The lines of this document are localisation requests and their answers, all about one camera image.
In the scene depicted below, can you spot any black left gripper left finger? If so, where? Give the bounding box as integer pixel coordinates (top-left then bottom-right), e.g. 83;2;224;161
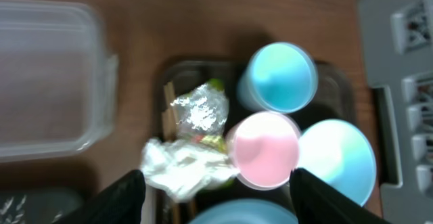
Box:
55;170;146;224

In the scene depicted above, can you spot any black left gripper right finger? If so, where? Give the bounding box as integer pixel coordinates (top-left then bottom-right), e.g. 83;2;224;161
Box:
289;169;388;224

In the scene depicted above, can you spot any light blue small bowl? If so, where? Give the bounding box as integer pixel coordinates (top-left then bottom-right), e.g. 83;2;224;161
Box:
297;119;377;206

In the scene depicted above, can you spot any dark blue plate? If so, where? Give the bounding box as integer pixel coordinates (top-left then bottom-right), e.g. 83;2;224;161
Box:
189;199;298;224

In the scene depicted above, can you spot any black waste tray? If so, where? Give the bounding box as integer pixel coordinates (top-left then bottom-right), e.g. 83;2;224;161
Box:
1;187;84;224

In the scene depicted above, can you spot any grey plastic dishwasher rack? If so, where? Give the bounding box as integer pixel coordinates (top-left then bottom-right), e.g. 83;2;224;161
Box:
358;0;432;224

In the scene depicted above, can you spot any crumpled white napkin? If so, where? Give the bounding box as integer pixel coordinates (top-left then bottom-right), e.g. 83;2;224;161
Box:
140;138;239;202

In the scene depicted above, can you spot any pink cup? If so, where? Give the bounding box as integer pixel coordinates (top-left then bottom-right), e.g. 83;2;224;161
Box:
225;112;301;191

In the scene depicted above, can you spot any wooden chopstick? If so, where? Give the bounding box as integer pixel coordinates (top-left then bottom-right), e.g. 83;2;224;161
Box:
162;81;181;224

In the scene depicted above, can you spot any dark brown serving tray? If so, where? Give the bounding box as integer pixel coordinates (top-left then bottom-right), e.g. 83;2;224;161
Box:
153;60;357;212

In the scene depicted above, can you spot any silver foil wrapper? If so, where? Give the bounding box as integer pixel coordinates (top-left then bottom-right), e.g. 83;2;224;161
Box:
170;79;229;142

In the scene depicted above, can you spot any clear plastic bin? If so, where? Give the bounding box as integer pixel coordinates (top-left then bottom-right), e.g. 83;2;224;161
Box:
1;0;118;162

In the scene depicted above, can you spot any light blue cup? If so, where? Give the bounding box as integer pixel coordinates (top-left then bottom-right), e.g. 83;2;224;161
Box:
237;42;319;114

